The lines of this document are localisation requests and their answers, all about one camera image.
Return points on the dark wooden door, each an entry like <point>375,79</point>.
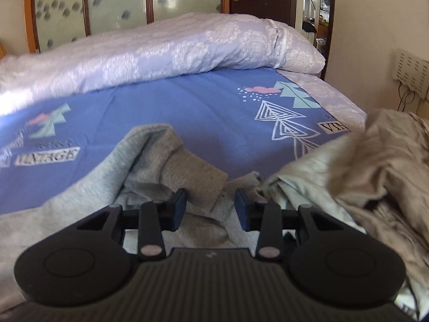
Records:
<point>264,0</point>

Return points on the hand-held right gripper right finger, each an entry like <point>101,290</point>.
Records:
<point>242,208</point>

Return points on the blue printed bed cover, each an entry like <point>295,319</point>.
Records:
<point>207,117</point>

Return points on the wooden wardrobe with frosted doors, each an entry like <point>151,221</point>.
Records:
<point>110,3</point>

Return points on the white vented wall box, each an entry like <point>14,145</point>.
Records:
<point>412,68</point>

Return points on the lilac floral bed sheet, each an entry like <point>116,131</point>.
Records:
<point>338,104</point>

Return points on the beige garment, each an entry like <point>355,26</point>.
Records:
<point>385,161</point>

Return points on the pale green garment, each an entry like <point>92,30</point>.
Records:
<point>301,181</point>

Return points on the lilac floral quilt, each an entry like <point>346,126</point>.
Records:
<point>167,50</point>

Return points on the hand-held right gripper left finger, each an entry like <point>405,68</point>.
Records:
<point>180,208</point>

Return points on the grey pants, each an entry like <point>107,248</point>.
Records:
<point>150,161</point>

